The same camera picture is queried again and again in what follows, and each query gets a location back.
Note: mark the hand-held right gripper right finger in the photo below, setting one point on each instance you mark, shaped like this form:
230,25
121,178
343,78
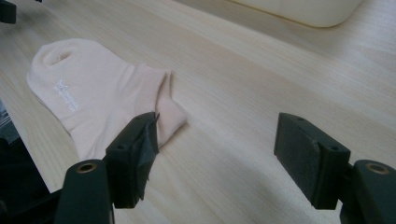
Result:
306,155

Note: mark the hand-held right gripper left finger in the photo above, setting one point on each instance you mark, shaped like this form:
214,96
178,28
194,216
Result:
127,161

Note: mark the pale pink ankle sock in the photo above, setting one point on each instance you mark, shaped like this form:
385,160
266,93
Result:
93,84

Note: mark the white divided organizer box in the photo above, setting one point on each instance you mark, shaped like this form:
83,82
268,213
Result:
299,11

